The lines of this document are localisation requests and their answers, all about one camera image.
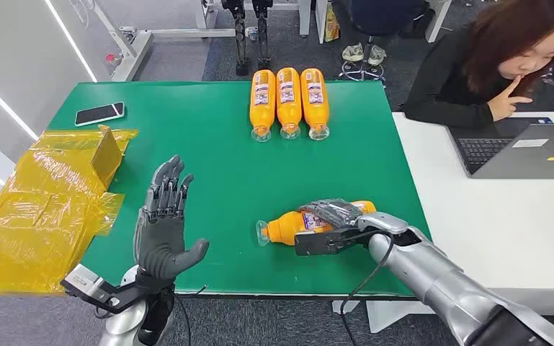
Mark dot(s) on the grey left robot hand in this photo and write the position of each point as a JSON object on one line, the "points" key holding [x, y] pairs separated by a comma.
{"points": [[377, 222]]}

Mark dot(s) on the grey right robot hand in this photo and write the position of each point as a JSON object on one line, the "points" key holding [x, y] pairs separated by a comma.
{"points": [[159, 243]]}

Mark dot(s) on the orange bottle with clear cap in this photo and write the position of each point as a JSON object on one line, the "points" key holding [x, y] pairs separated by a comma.
{"points": [[315, 110], [288, 110], [288, 227], [262, 110]]}

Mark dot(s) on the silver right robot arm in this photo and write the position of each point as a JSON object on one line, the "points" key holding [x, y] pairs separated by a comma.
{"points": [[124, 324]]}

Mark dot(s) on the green table mat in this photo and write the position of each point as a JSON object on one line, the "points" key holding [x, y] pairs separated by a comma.
{"points": [[219, 167]]}

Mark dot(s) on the yellow wrapped cardboard box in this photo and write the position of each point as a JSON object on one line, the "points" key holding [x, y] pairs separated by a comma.
{"points": [[43, 210]]}

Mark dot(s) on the black smartphone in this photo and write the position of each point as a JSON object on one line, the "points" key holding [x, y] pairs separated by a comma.
{"points": [[99, 114]]}

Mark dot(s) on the office chair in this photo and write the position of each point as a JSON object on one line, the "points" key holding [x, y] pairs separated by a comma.
{"points": [[362, 71]]}

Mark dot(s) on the person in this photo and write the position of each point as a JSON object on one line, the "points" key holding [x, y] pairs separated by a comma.
{"points": [[448, 86]]}

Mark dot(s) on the pale shoe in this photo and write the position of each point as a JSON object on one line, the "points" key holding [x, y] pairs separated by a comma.
{"points": [[377, 55], [353, 52]]}

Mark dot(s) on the grey laptop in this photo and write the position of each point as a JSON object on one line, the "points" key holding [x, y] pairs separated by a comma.
{"points": [[534, 157]]}

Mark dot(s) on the person's hand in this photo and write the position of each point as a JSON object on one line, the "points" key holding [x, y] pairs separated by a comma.
{"points": [[503, 102]]}

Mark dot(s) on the yellow snack bag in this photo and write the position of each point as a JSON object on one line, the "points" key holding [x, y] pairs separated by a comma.
{"points": [[331, 24]]}

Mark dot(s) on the standing humanoid robot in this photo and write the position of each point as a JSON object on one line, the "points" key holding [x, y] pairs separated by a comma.
{"points": [[242, 43]]}

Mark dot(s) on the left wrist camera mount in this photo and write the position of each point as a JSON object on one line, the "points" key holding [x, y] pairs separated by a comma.
{"points": [[315, 243]]}

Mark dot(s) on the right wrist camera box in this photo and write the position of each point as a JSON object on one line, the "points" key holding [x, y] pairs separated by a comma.
{"points": [[83, 281]]}

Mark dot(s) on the white metal stand frame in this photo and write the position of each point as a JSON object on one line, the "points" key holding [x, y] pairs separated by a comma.
{"points": [[133, 48]]}

